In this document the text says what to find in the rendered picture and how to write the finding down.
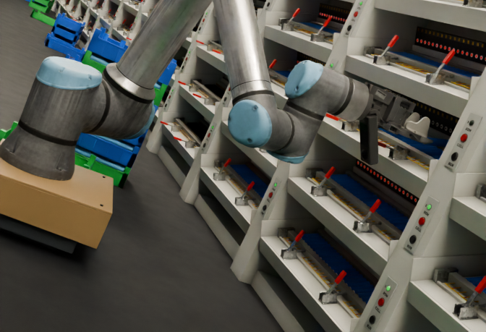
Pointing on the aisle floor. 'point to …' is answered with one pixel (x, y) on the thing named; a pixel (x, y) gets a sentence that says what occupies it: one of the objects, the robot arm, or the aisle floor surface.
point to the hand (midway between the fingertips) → (424, 141)
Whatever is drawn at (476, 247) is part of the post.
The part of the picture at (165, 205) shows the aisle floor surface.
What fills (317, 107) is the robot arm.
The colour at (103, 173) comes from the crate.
